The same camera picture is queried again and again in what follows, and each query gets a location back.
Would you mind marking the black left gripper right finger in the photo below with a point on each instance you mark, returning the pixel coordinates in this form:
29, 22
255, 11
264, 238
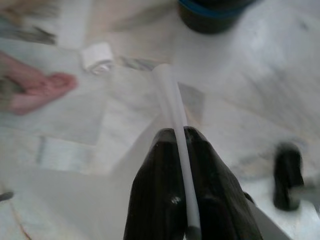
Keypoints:
220, 200

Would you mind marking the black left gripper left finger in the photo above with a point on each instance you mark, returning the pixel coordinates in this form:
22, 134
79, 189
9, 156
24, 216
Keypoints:
155, 200

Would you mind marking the person black shirt beige trousers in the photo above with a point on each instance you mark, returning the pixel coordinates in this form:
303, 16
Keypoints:
30, 95

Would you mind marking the black bucket blue band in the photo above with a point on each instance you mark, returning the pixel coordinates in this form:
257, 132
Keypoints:
212, 22

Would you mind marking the black upright post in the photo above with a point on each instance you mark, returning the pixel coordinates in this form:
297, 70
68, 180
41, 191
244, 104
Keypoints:
287, 175

